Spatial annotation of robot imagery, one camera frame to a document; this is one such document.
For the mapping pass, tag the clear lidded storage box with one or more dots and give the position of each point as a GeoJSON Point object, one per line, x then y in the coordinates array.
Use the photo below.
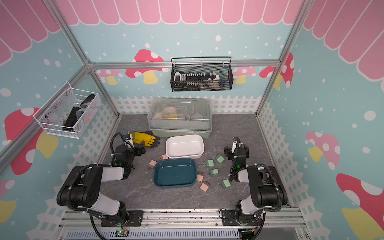
{"type": "Point", "coordinates": [178, 117]}

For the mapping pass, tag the green plug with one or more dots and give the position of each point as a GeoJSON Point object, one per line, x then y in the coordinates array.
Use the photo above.
{"type": "Point", "coordinates": [214, 172]}
{"type": "Point", "coordinates": [210, 163]}
{"type": "Point", "coordinates": [220, 159]}
{"type": "Point", "coordinates": [225, 184]}

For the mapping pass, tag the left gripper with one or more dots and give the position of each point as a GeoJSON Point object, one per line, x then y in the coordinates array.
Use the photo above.
{"type": "Point", "coordinates": [139, 152]}

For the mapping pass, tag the items in black basket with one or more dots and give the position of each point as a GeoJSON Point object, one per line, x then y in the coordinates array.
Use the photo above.
{"type": "Point", "coordinates": [196, 81]}

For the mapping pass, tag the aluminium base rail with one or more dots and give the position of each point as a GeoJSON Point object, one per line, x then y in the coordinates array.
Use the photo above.
{"type": "Point", "coordinates": [205, 223]}

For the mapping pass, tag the black object in white basket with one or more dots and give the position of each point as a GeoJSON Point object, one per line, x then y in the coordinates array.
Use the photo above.
{"type": "Point", "coordinates": [76, 113]}

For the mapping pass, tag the black wire wall basket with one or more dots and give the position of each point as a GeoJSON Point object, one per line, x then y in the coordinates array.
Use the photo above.
{"type": "Point", "coordinates": [222, 65]}

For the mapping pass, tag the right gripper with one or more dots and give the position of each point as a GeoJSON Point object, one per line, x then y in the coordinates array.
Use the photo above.
{"type": "Point", "coordinates": [229, 151]}

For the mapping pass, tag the yellow rubber glove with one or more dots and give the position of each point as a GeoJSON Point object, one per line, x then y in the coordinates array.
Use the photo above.
{"type": "Point", "coordinates": [138, 136]}

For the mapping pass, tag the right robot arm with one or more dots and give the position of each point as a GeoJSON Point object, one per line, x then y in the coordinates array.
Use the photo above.
{"type": "Point", "coordinates": [267, 192]}

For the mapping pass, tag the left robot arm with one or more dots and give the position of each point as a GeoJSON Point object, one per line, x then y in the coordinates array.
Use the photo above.
{"type": "Point", "coordinates": [81, 190]}

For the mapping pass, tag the white rectangular tray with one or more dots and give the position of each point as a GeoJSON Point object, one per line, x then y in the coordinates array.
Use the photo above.
{"type": "Point", "coordinates": [189, 146]}

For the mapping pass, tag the teal rectangular tray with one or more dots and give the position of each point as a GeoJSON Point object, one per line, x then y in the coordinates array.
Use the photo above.
{"type": "Point", "coordinates": [175, 173]}

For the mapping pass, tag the white wire wall basket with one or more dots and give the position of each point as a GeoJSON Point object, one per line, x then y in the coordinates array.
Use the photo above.
{"type": "Point", "coordinates": [56, 110]}

